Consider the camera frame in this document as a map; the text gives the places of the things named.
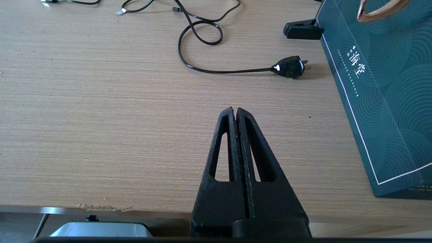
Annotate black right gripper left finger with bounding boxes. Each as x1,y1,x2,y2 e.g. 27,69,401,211
190,107,246,237

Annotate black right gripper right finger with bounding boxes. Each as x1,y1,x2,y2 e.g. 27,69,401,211
237,108,308,219

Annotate grey robot torso part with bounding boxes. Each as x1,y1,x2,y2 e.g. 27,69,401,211
50,215,153,238

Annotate black cables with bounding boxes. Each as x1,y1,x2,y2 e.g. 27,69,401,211
178,0,309,80

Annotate thin black usb cable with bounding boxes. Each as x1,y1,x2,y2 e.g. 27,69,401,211
40,0,224,46

